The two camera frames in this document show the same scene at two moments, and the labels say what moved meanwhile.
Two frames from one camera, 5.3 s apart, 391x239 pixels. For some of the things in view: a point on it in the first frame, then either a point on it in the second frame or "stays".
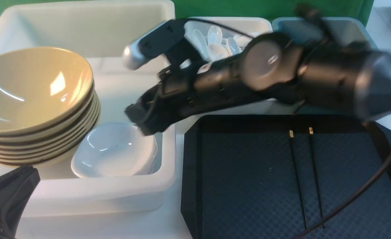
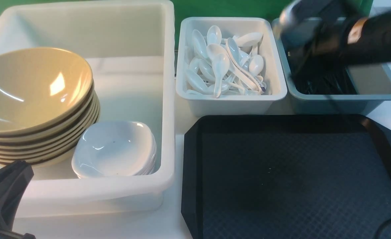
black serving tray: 278,176 stays
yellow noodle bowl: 31,90 stays
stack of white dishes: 114,149 stays
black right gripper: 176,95 -> 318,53
